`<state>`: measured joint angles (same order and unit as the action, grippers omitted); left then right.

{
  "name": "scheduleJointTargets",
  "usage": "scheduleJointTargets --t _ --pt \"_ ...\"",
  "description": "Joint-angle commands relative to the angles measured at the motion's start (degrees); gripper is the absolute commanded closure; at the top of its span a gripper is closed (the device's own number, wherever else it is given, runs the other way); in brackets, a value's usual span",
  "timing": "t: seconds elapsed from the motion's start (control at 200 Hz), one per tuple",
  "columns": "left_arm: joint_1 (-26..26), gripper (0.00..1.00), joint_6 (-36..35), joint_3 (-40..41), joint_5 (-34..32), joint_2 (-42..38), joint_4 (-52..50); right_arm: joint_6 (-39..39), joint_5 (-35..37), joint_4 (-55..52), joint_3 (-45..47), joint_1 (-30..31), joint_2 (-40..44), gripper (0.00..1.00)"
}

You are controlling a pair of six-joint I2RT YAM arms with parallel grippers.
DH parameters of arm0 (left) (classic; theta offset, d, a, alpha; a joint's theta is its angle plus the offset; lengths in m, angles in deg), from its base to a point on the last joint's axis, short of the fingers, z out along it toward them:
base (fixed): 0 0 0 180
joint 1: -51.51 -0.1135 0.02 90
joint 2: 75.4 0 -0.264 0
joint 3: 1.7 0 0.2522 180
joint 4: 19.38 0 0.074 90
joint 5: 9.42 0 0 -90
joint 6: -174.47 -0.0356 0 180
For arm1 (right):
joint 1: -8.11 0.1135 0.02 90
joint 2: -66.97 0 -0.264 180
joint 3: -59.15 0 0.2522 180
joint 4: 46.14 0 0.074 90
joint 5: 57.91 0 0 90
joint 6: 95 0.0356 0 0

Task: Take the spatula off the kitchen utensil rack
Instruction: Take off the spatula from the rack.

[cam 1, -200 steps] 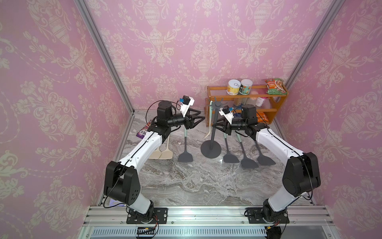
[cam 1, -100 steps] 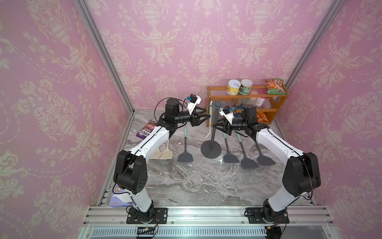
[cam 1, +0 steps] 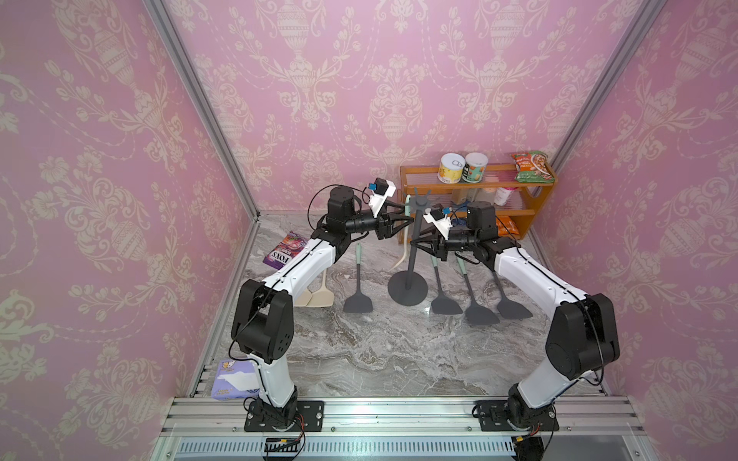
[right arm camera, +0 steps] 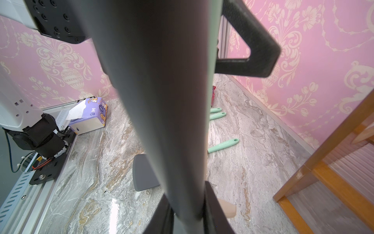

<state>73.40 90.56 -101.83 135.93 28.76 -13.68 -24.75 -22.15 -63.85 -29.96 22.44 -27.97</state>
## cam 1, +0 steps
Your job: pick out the white plastic bottle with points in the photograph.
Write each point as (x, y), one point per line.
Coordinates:
(488, 192)

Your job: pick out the aluminium front rail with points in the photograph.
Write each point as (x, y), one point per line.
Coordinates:
(421, 428)

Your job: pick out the yellow tin can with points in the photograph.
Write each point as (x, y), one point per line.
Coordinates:
(451, 168)

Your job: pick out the grey spatula mint handle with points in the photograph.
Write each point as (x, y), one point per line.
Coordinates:
(507, 308)
(442, 304)
(476, 315)
(358, 303)

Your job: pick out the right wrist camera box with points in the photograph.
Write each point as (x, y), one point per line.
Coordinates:
(439, 217)

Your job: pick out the white pink bottle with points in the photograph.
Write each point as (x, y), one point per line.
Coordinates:
(502, 196)

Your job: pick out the green tin can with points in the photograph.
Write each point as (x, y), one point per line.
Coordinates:
(474, 168)

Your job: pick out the red green snack packet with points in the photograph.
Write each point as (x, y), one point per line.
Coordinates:
(532, 166)

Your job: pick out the purple tissue packet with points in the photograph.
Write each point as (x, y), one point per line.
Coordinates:
(235, 380)

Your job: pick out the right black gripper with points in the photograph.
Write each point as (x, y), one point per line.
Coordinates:
(438, 243)

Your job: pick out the cream ladle mint handle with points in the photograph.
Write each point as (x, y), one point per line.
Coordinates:
(405, 236)

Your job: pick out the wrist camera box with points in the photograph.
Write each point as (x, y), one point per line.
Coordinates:
(439, 217)
(382, 190)

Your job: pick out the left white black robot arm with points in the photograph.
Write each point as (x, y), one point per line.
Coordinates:
(263, 327)

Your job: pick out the purple candy bag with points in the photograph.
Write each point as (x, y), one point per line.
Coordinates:
(290, 246)

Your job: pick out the orange snack packet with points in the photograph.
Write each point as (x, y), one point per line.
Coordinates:
(507, 227)

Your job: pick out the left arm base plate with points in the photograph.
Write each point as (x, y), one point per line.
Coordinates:
(305, 415)

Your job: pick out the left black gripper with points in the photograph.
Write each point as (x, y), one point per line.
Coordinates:
(385, 229)

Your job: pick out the cream spatula mint handle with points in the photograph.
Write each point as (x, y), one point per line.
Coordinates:
(303, 299)
(323, 297)

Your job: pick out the grey utensil rack stand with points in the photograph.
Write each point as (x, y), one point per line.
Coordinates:
(407, 287)

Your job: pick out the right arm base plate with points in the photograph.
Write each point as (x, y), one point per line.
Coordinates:
(511, 415)

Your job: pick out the wooden orange shelf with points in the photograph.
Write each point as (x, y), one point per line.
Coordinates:
(523, 206)

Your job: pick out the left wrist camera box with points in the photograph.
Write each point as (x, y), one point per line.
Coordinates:
(382, 190)

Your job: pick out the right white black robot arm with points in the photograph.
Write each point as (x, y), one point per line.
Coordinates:
(583, 337)

